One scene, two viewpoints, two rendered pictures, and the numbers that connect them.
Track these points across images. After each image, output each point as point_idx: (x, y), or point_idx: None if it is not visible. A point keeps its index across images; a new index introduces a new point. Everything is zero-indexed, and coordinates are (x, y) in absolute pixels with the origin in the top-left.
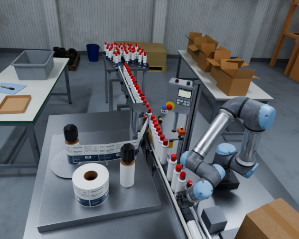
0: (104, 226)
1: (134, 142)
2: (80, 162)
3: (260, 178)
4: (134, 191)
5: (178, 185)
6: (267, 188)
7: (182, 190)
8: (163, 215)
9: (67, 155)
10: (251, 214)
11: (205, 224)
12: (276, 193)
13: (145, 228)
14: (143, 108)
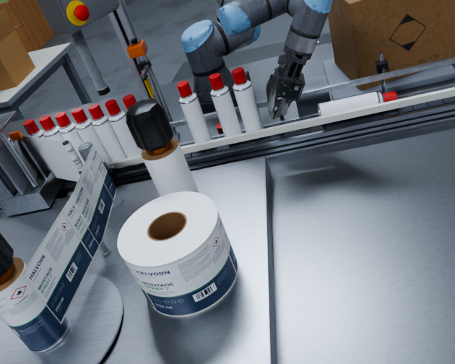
0: (289, 258)
1: (94, 153)
2: (67, 314)
3: (240, 62)
4: (219, 196)
5: (250, 97)
6: (263, 58)
7: (277, 71)
8: (282, 166)
9: (32, 323)
10: (350, 0)
11: (317, 111)
12: (274, 52)
13: (308, 190)
14: None
